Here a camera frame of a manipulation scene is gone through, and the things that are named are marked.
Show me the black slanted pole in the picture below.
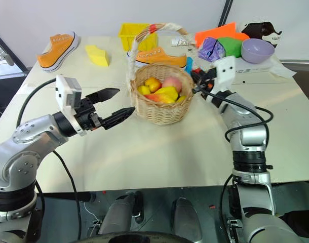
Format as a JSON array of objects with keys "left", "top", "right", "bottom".
[{"left": 217, "top": 0, "right": 234, "bottom": 27}]

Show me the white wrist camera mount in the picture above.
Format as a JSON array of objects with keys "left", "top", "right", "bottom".
[
  {"left": 55, "top": 74, "right": 86, "bottom": 137},
  {"left": 211, "top": 56, "right": 236, "bottom": 96}
]

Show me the dark round robot waist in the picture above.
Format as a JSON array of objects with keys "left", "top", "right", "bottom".
[{"left": 79, "top": 231, "right": 196, "bottom": 243}]

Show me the white crumpled paper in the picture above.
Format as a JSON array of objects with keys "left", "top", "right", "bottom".
[{"left": 269, "top": 57, "right": 297, "bottom": 79}]

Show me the yellow sponge block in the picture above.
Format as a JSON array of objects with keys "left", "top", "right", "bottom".
[{"left": 84, "top": 44, "right": 112, "bottom": 67}]

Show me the yellow plastic crate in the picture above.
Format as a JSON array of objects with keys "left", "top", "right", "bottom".
[{"left": 118, "top": 23, "right": 159, "bottom": 53}]

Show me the purple plastic bag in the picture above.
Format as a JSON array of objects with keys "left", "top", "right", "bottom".
[{"left": 198, "top": 36, "right": 227, "bottom": 62}]

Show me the orange canvas sneaker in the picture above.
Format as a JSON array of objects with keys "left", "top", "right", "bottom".
[
  {"left": 126, "top": 46, "right": 188, "bottom": 69},
  {"left": 36, "top": 31, "right": 81, "bottom": 74}
]

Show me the purple plastic bowl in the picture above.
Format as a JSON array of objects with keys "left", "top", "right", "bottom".
[{"left": 240, "top": 38, "right": 276, "bottom": 64}]

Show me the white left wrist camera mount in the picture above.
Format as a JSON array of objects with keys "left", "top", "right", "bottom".
[{"left": 55, "top": 74, "right": 86, "bottom": 137}]

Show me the pink peach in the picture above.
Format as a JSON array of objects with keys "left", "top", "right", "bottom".
[{"left": 162, "top": 76, "right": 183, "bottom": 93}]

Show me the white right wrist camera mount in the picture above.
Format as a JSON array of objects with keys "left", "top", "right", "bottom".
[{"left": 211, "top": 56, "right": 236, "bottom": 96}]

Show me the yellow red mango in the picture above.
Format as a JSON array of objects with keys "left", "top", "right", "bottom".
[{"left": 145, "top": 86, "right": 179, "bottom": 104}]

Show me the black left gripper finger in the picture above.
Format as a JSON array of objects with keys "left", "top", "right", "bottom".
[
  {"left": 86, "top": 88, "right": 121, "bottom": 104},
  {"left": 101, "top": 106, "right": 136, "bottom": 131}
]

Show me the orange paper sheet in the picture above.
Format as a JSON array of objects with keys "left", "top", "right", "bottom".
[{"left": 195, "top": 22, "right": 250, "bottom": 49}]

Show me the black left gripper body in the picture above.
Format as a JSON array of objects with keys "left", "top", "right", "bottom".
[{"left": 74, "top": 97, "right": 105, "bottom": 132}]

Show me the dark window frame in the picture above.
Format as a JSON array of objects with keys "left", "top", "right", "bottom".
[{"left": 0, "top": 28, "right": 29, "bottom": 77}]

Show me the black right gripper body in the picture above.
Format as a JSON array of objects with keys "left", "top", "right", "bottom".
[{"left": 194, "top": 67, "right": 219, "bottom": 90}]

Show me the small blue object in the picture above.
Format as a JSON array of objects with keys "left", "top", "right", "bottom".
[{"left": 185, "top": 56, "right": 195, "bottom": 74}]

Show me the wicker basket with handle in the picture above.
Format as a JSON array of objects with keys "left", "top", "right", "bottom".
[{"left": 126, "top": 22, "right": 197, "bottom": 126}]

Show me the brown and white bag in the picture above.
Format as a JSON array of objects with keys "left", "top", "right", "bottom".
[{"left": 239, "top": 21, "right": 283, "bottom": 49}]

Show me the flat white box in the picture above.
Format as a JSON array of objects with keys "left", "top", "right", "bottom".
[{"left": 234, "top": 59, "right": 278, "bottom": 79}]

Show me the white soap box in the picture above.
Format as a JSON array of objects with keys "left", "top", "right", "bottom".
[{"left": 170, "top": 35, "right": 197, "bottom": 48}]

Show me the small yellow lemon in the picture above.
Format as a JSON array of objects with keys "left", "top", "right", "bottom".
[{"left": 137, "top": 85, "right": 151, "bottom": 96}]

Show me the yellow red apple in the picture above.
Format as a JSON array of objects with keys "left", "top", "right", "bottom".
[{"left": 144, "top": 77, "right": 163, "bottom": 93}]

